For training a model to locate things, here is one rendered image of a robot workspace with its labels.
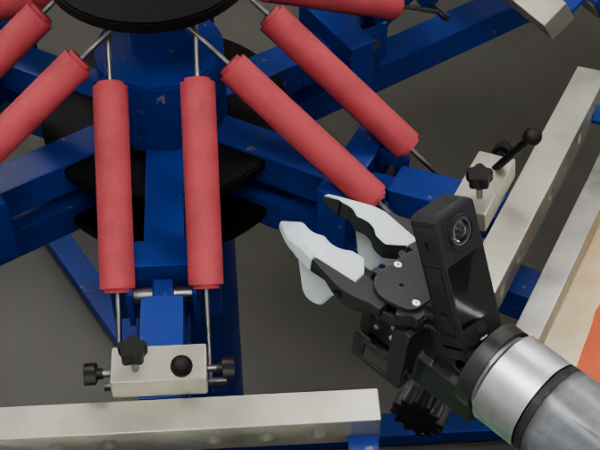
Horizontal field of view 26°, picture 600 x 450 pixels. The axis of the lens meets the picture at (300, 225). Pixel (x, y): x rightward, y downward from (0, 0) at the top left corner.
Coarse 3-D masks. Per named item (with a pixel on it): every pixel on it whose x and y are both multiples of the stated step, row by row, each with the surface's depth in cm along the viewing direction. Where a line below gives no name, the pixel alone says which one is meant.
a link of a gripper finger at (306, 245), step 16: (288, 224) 105; (304, 224) 104; (288, 240) 104; (304, 240) 103; (320, 240) 103; (304, 256) 102; (320, 256) 102; (336, 256) 102; (352, 256) 102; (304, 272) 105; (352, 272) 101; (304, 288) 106; (320, 288) 104
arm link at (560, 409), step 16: (576, 368) 95; (560, 384) 93; (576, 384) 93; (592, 384) 93; (544, 400) 92; (560, 400) 92; (576, 400) 92; (592, 400) 92; (528, 416) 93; (544, 416) 92; (560, 416) 92; (576, 416) 91; (592, 416) 91; (528, 432) 93; (544, 432) 92; (560, 432) 91; (576, 432) 91; (592, 432) 90; (528, 448) 94; (544, 448) 92; (560, 448) 91; (576, 448) 91; (592, 448) 90
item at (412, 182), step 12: (408, 168) 197; (396, 180) 196; (408, 180) 196; (420, 180) 195; (432, 180) 195; (444, 180) 195; (456, 180) 194; (396, 192) 194; (408, 192) 194; (420, 192) 193; (432, 192) 193; (444, 192) 193; (396, 204) 196; (408, 204) 195; (420, 204) 193; (408, 216) 196
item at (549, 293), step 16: (592, 176) 199; (592, 192) 197; (576, 208) 195; (592, 208) 194; (576, 224) 192; (592, 224) 192; (560, 240) 190; (576, 240) 190; (560, 256) 188; (576, 256) 188; (544, 272) 186; (560, 272) 186; (576, 272) 190; (544, 288) 184; (560, 288) 184; (528, 304) 182; (544, 304) 182; (560, 304) 185; (528, 320) 180; (544, 320) 180; (544, 336) 181
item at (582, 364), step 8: (592, 328) 183; (592, 336) 182; (592, 344) 181; (584, 352) 180; (592, 352) 180; (584, 360) 179; (592, 360) 179; (584, 368) 178; (592, 368) 178; (592, 376) 177
